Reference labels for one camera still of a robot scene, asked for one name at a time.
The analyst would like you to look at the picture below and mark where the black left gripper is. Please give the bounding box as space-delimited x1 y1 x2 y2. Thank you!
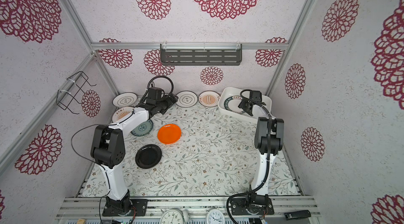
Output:
156 91 178 115

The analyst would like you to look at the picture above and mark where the small green rim plate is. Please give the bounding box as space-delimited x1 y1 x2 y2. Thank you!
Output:
224 96 244 114

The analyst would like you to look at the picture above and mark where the orange sunburst plate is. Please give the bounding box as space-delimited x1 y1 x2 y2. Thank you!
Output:
112 107 134 123
198 90 221 107

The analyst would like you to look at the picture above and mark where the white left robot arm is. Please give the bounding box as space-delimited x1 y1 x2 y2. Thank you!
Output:
90 87 178 215

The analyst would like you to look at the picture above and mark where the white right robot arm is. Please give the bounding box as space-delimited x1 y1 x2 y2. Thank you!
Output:
227 89 284 215

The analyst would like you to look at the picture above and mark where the white plastic bin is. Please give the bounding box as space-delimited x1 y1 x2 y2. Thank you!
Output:
218 87 275 124

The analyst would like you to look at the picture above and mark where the teal patterned plate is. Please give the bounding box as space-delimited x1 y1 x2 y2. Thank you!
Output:
130 119 154 137

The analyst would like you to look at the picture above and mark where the white cloud plate far left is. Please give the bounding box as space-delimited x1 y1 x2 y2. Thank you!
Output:
112 92 137 107

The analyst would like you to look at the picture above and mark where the white cloud pattern plate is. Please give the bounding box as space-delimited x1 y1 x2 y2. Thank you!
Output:
176 91 198 108

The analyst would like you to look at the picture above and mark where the orange plastic plate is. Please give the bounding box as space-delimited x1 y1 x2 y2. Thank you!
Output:
157 124 182 145

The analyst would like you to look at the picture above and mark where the black plastic plate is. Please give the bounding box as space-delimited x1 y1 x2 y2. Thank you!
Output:
135 144 162 169

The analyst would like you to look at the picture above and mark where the left white clock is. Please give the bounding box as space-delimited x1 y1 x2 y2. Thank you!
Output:
159 209 185 224

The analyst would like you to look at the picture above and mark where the white clock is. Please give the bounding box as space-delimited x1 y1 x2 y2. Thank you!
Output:
206 209 225 224
159 209 185 224

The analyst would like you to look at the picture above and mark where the right white clock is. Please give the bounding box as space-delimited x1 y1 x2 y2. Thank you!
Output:
206 209 225 224

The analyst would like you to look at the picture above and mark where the grey wall shelf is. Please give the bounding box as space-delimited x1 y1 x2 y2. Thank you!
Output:
160 44 243 66

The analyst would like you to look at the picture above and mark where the black wire wall rack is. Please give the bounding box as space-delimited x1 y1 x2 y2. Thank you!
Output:
55 71 96 115

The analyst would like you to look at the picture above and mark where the black clip on rail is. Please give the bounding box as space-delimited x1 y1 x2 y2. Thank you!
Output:
284 210 311 220

